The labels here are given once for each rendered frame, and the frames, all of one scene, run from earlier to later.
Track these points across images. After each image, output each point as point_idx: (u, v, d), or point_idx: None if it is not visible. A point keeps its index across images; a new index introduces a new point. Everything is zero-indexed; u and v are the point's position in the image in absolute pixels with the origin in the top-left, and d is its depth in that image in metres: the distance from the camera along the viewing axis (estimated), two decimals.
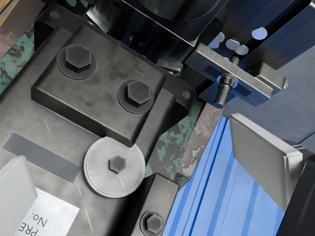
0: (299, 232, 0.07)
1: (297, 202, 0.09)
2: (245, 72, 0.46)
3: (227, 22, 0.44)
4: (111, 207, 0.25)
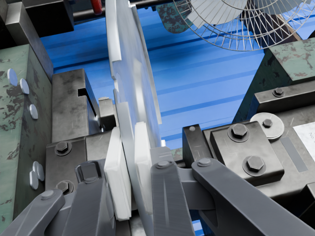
0: (170, 229, 0.09)
1: (159, 205, 0.10)
2: (117, 123, 0.61)
3: None
4: (279, 118, 0.50)
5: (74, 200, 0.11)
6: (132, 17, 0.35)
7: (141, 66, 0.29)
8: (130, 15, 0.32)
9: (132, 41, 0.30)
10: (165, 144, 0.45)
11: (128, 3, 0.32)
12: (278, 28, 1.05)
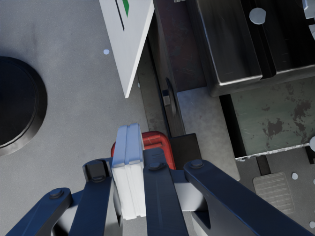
0: (164, 230, 0.09)
1: (152, 207, 0.10)
2: None
3: None
4: None
5: (82, 198, 0.11)
6: (314, 2, 0.28)
7: None
8: None
9: None
10: None
11: None
12: None
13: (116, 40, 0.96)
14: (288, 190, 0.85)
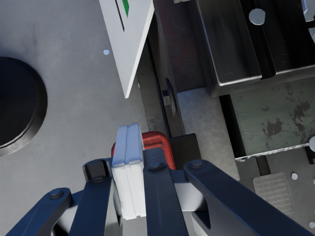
0: (164, 230, 0.09)
1: (152, 207, 0.10)
2: None
3: None
4: None
5: (82, 198, 0.11)
6: None
7: None
8: None
9: None
10: (304, 3, 0.28)
11: None
12: None
13: (116, 41, 0.96)
14: (288, 190, 0.85)
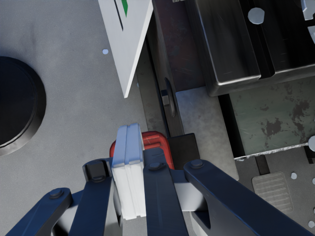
0: (164, 230, 0.09)
1: (152, 207, 0.10)
2: None
3: None
4: None
5: (82, 198, 0.11)
6: None
7: None
8: None
9: None
10: None
11: None
12: None
13: (116, 40, 0.96)
14: (287, 189, 0.85)
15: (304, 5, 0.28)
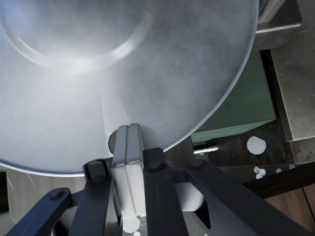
0: (164, 230, 0.09)
1: (152, 207, 0.10)
2: None
3: None
4: None
5: (82, 198, 0.11)
6: None
7: None
8: None
9: None
10: None
11: None
12: None
13: None
14: None
15: None
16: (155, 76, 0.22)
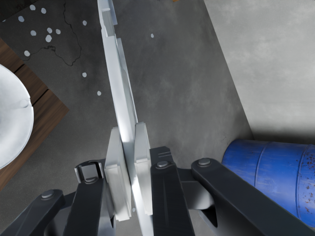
0: (170, 229, 0.09)
1: (158, 205, 0.10)
2: None
3: None
4: None
5: (74, 200, 0.11)
6: None
7: (136, 120, 0.37)
8: None
9: None
10: None
11: None
12: None
13: None
14: None
15: (107, 5, 0.19)
16: None
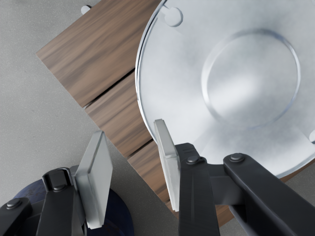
0: (195, 225, 0.09)
1: (185, 201, 0.10)
2: None
3: None
4: None
5: (44, 209, 0.11)
6: (310, 148, 0.40)
7: (296, 85, 0.36)
8: None
9: (305, 105, 0.38)
10: None
11: None
12: None
13: None
14: None
15: None
16: (181, 65, 0.35)
